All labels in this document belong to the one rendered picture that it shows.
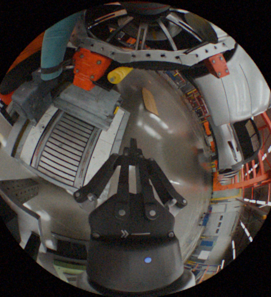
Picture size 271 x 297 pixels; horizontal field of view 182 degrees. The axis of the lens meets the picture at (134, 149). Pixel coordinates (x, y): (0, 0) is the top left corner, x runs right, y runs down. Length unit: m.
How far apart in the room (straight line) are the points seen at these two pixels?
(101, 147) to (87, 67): 0.51
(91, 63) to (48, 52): 0.17
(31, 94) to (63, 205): 0.70
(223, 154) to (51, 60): 2.62
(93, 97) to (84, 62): 0.33
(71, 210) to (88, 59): 0.86
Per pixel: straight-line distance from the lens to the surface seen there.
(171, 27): 0.61
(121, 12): 0.49
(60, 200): 0.74
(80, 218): 0.78
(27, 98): 0.51
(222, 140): 2.43
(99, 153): 0.63
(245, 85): 0.74
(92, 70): 0.38
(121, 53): 0.33
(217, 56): 0.38
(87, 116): 0.62
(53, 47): 0.33
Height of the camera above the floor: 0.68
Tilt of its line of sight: 51 degrees down
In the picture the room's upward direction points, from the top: 69 degrees clockwise
